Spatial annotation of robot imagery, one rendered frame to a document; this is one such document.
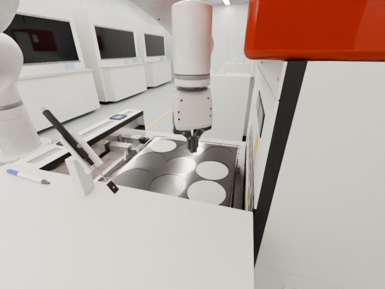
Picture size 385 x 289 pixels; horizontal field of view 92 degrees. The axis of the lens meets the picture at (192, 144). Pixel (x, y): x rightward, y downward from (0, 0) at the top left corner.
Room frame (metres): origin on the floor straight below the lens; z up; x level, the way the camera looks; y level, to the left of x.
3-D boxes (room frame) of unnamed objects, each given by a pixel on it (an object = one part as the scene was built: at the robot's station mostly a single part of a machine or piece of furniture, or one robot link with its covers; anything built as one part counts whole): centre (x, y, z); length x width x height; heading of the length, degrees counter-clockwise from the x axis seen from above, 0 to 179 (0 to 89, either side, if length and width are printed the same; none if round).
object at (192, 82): (0.46, 0.00, 1.17); 0.09 x 0.08 x 0.03; 109
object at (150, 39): (7.69, 1.61, 1.00); 1.80 x 1.08 x 2.00; 164
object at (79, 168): (0.30, 0.21, 1.03); 0.06 x 0.04 x 0.13; 74
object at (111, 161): (0.56, 0.30, 0.87); 0.36 x 0.08 x 0.03; 164
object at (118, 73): (5.57, 2.20, 1.00); 1.80 x 1.08 x 2.00; 164
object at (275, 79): (0.63, -0.23, 1.02); 0.81 x 0.03 x 0.40; 164
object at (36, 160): (0.67, 0.37, 0.89); 0.55 x 0.09 x 0.14; 164
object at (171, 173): (0.51, 0.04, 0.90); 0.34 x 0.34 x 0.01; 74
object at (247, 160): (0.47, -0.17, 0.89); 0.44 x 0.02 x 0.10; 164
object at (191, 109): (0.46, 0.00, 1.11); 0.10 x 0.07 x 0.11; 109
